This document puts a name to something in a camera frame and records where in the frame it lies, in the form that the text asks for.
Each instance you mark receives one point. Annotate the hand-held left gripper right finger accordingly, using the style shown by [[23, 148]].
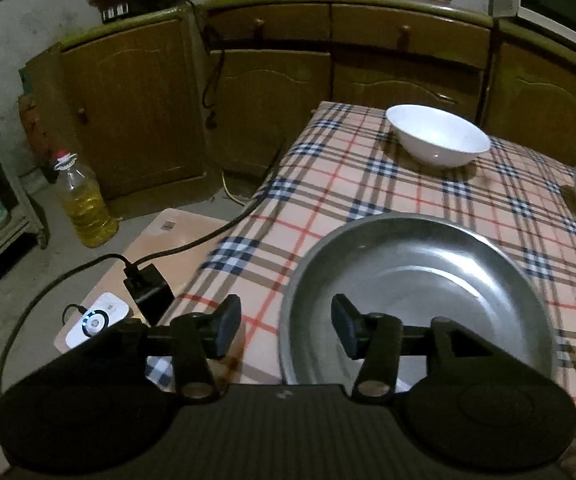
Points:
[[345, 327]]

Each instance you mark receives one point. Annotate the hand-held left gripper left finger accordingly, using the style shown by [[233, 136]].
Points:
[[225, 327]]

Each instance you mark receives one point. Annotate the round steel plate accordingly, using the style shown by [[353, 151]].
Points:
[[418, 270]]

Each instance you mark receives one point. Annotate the wide white bowl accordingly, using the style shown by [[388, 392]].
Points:
[[438, 132]]

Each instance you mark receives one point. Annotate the black power adapter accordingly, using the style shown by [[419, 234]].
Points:
[[148, 290]]

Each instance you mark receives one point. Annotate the wooden board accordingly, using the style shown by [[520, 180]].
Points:
[[168, 240]]

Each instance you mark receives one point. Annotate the white charger device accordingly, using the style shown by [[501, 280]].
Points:
[[95, 321]]

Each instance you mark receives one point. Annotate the plaid tablecloth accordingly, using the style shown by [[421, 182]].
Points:
[[368, 185]]

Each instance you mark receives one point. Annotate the cooking oil bottle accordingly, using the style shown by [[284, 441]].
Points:
[[85, 205]]

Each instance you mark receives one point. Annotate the wooden kitchen cabinet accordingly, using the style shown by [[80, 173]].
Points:
[[133, 110]]

